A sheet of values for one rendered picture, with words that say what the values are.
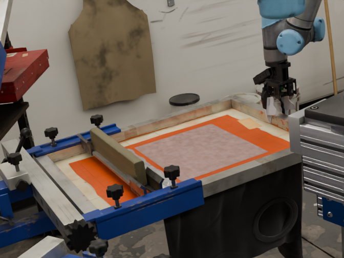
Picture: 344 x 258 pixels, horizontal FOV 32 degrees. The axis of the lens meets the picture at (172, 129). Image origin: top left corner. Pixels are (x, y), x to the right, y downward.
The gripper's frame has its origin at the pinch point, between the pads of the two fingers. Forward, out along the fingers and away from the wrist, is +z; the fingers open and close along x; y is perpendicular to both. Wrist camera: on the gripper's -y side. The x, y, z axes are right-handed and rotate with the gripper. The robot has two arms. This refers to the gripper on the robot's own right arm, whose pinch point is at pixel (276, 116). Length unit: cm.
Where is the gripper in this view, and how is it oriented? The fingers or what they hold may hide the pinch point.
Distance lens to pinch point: 204.0
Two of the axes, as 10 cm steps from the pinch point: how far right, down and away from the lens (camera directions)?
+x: 8.8, -2.7, 3.9
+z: 1.3, 9.3, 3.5
